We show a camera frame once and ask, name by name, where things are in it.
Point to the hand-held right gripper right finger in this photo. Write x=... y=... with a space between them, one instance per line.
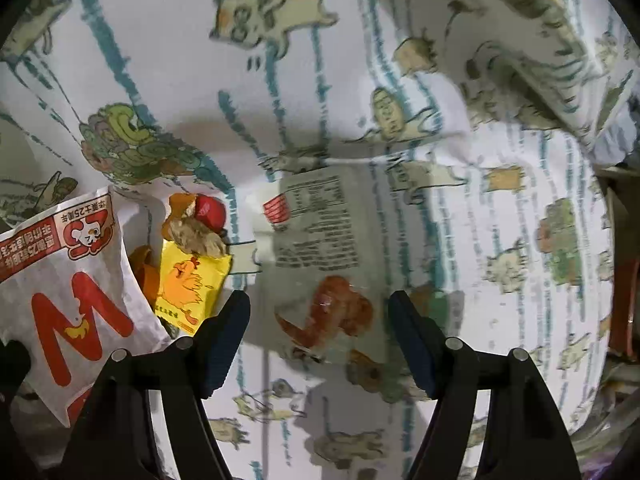
x=416 y=347

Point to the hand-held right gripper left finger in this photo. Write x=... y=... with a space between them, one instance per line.
x=226 y=345

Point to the yellow chicken print packet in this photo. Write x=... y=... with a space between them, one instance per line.
x=186 y=285

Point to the large orange peel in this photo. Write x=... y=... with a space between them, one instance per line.
x=144 y=272

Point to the red bottle cap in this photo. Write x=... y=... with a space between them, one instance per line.
x=210 y=210

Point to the small orange peel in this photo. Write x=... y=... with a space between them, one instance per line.
x=179 y=206

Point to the clear plastic food wrapper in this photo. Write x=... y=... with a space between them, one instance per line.
x=320 y=220

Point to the red snack packet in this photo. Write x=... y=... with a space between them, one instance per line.
x=75 y=285

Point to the printed blanket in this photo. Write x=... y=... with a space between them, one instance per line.
x=350 y=85

